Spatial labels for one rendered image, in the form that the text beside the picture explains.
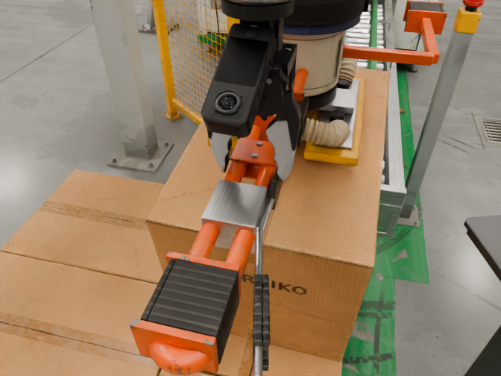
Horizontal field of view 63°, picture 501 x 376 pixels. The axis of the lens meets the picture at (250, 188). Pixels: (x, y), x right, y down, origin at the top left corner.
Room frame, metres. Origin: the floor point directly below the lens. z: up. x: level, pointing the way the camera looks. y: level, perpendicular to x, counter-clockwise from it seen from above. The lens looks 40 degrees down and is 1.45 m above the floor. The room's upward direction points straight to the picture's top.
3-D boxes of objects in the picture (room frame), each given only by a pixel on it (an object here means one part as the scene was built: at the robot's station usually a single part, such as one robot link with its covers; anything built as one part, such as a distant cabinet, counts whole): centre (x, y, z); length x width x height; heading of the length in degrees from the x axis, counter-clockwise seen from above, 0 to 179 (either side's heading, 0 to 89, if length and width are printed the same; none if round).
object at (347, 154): (0.78, -0.19, 1.02); 0.34 x 0.10 x 0.05; 166
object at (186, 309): (0.22, 0.05, 1.12); 0.08 x 0.07 x 0.05; 166
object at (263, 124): (0.56, -0.04, 1.12); 0.10 x 0.08 x 0.06; 76
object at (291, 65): (0.43, -0.01, 1.28); 0.09 x 0.08 x 0.12; 166
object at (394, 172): (2.13, -0.75, 0.50); 2.31 x 0.05 x 0.19; 166
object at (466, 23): (1.51, -0.78, 0.50); 0.07 x 0.07 x 1.00; 76
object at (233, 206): (0.35, 0.02, 1.12); 0.07 x 0.07 x 0.04; 76
